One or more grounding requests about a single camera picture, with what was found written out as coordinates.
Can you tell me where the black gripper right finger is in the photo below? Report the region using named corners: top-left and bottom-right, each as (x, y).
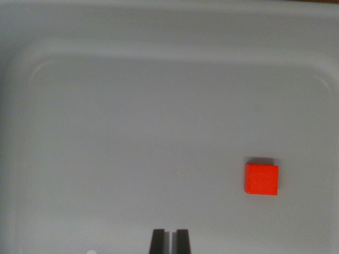
top-left (172, 229), bottom-right (192, 254)

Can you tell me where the red block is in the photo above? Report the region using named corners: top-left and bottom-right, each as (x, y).
top-left (244, 162), bottom-right (280, 196)

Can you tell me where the grey plastic tray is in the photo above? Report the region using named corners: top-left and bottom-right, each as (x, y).
top-left (0, 0), bottom-right (339, 254)

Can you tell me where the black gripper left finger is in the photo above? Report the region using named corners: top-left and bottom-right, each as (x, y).
top-left (149, 228), bottom-right (171, 254)

